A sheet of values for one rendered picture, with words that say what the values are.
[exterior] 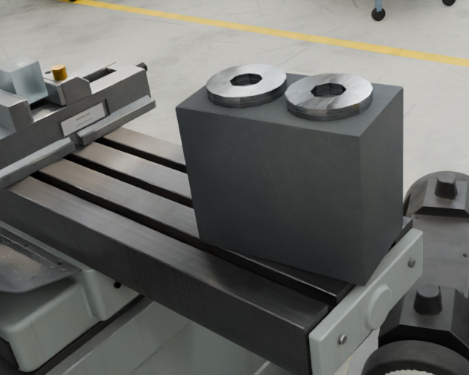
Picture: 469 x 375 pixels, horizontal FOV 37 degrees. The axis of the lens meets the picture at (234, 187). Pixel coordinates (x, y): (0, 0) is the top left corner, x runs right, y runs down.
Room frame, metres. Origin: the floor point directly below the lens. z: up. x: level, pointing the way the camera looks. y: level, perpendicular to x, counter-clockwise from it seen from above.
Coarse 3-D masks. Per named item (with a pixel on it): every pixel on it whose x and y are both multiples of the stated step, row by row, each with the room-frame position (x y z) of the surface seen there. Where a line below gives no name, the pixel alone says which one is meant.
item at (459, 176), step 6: (432, 174) 1.28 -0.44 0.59; (438, 174) 1.27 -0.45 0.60; (456, 174) 1.26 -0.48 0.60; (462, 174) 1.26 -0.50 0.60; (420, 180) 1.29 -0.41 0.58; (456, 180) 1.24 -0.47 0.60; (462, 180) 1.24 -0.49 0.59; (468, 180) 1.24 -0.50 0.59; (414, 186) 1.28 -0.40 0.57; (408, 192) 1.29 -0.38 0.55; (408, 198) 1.27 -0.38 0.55; (408, 204) 1.27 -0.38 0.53
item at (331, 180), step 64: (256, 64) 0.75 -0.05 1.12; (192, 128) 0.69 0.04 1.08; (256, 128) 0.64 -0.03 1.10; (320, 128) 0.60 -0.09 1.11; (384, 128) 0.62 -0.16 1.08; (192, 192) 0.70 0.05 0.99; (256, 192) 0.64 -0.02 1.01; (320, 192) 0.60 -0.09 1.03; (384, 192) 0.62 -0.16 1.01; (256, 256) 0.65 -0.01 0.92; (320, 256) 0.60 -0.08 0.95
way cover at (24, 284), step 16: (0, 240) 0.88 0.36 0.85; (16, 240) 0.87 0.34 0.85; (0, 256) 0.82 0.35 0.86; (16, 256) 0.82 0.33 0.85; (32, 256) 0.83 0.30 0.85; (48, 256) 0.82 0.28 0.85; (0, 272) 0.77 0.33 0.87; (16, 272) 0.77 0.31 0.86; (32, 272) 0.77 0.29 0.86; (48, 272) 0.77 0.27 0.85; (64, 272) 0.77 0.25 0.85; (0, 288) 0.71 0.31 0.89; (16, 288) 0.73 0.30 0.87; (32, 288) 0.73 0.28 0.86
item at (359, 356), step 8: (368, 336) 1.02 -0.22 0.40; (376, 336) 1.01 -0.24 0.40; (360, 344) 1.00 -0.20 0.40; (368, 344) 0.99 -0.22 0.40; (376, 344) 0.99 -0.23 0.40; (360, 352) 0.98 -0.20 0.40; (368, 352) 0.97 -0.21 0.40; (352, 360) 0.96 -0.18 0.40; (360, 360) 0.96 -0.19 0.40; (352, 368) 0.94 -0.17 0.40; (360, 368) 0.94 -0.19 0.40
